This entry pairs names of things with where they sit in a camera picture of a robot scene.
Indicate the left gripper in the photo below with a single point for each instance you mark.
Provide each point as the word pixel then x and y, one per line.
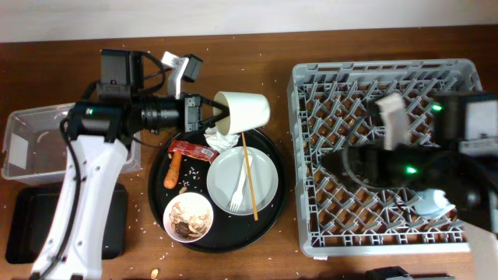
pixel 193 110

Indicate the white tissue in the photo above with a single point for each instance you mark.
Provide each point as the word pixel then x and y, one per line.
pixel 218 141

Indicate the cream paper cup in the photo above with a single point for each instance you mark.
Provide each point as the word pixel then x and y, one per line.
pixel 247 111

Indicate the red snack wrapper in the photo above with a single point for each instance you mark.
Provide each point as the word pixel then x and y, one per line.
pixel 192 150

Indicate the grey round plate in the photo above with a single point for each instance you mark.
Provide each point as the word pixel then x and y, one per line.
pixel 224 173

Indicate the wooden chopstick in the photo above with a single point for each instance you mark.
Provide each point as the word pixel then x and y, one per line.
pixel 248 166

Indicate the orange carrot piece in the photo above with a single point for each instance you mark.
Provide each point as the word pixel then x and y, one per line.
pixel 172 176

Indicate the white plastic fork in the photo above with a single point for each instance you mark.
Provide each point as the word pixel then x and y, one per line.
pixel 238 194

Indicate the pink bowl with food scraps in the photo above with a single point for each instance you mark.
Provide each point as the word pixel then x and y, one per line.
pixel 188 217

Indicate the light blue plastic cup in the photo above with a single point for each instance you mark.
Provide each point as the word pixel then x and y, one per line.
pixel 432 204

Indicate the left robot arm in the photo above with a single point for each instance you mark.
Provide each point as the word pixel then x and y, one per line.
pixel 135 92

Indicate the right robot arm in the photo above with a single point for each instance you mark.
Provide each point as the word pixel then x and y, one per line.
pixel 460 170

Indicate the grey plastic dishwasher rack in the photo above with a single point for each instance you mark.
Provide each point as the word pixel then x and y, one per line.
pixel 327 106

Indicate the clear plastic waste bin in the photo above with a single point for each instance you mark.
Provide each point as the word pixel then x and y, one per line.
pixel 35 152

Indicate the black rectangular waste tray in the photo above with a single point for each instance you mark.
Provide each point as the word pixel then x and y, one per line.
pixel 34 212

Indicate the round black serving tray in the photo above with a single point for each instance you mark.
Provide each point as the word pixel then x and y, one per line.
pixel 228 231

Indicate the peanut shell on tray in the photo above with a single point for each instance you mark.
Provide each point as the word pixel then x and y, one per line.
pixel 183 190

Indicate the peanut on table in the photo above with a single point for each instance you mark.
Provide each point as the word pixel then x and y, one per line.
pixel 154 273

